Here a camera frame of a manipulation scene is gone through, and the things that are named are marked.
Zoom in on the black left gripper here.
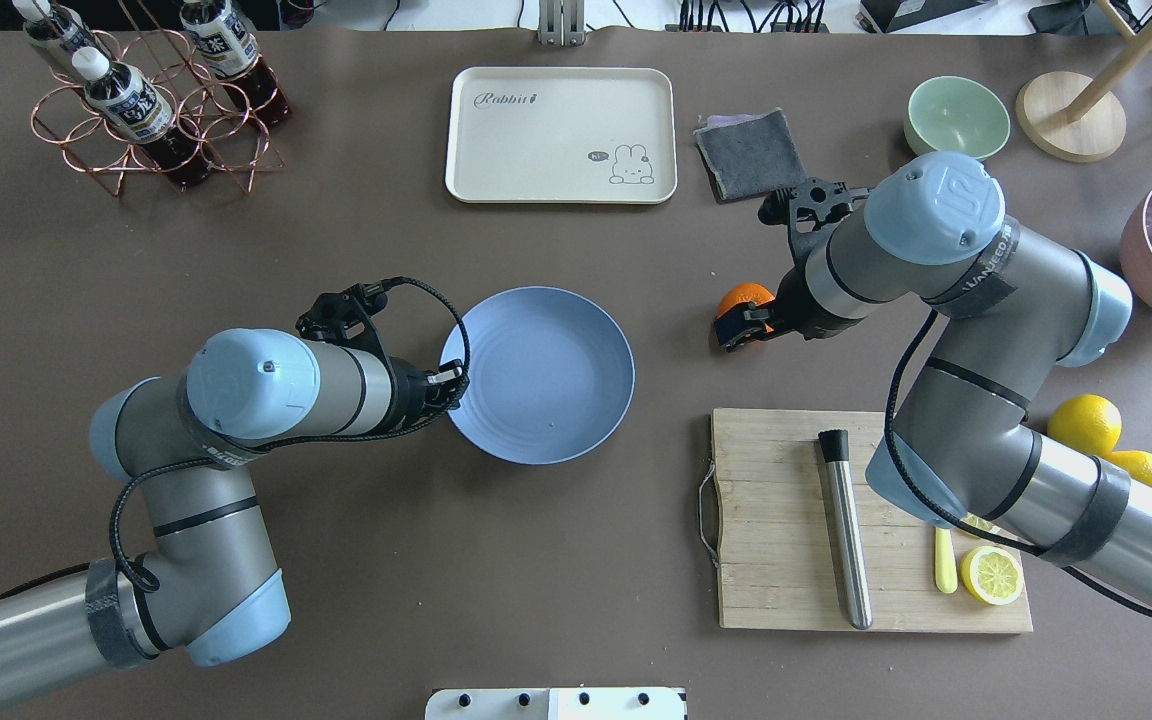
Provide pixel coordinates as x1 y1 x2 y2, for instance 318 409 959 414
296 285 467 420

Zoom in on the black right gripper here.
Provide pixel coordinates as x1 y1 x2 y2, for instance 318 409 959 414
717 179 870 351

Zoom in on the orange mandarin fruit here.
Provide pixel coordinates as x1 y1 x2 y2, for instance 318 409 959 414
713 282 774 336

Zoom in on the blue round plate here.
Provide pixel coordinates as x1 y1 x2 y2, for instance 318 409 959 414
450 286 636 465

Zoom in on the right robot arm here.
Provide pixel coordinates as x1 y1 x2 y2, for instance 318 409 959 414
714 151 1152 617

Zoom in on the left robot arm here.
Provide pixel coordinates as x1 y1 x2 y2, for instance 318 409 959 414
0 276 471 708

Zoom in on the steel muddler black tip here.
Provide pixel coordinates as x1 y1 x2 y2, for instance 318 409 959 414
818 429 874 630

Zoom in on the grey folded cloth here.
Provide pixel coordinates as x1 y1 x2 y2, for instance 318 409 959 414
692 108 809 202

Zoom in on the wooden cutting board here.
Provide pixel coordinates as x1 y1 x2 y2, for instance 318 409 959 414
710 407 1033 635

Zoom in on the cream rabbit tray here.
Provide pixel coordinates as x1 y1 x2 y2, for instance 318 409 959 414
444 67 679 204

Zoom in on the green ceramic bowl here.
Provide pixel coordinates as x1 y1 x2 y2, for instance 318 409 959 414
902 76 1011 160

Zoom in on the lemon slice upper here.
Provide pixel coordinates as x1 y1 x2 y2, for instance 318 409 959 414
961 511 1002 538

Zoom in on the yellow plastic knife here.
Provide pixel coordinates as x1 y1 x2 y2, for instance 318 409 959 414
933 526 958 594

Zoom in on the lemon half lower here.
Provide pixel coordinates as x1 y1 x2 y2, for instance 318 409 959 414
958 546 1024 606

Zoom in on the yellow lemon upper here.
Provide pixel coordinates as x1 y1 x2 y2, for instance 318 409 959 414
1046 395 1123 456

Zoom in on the yellow lemon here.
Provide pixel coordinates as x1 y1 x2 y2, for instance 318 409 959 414
1046 395 1123 456
1102 450 1152 488

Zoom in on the wooden cup stand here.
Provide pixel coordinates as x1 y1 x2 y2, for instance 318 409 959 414
1014 1 1152 162

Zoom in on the tea bottle right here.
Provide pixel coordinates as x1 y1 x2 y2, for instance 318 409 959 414
179 1 291 128

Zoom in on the yellow lemon lower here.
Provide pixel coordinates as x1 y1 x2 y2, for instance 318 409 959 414
1102 450 1152 488

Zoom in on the tea bottle front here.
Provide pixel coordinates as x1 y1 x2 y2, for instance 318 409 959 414
70 46 211 187

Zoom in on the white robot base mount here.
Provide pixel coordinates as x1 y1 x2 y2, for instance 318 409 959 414
424 685 689 719

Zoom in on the copper wire bottle rack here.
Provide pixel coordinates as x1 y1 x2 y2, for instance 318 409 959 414
29 1 285 197

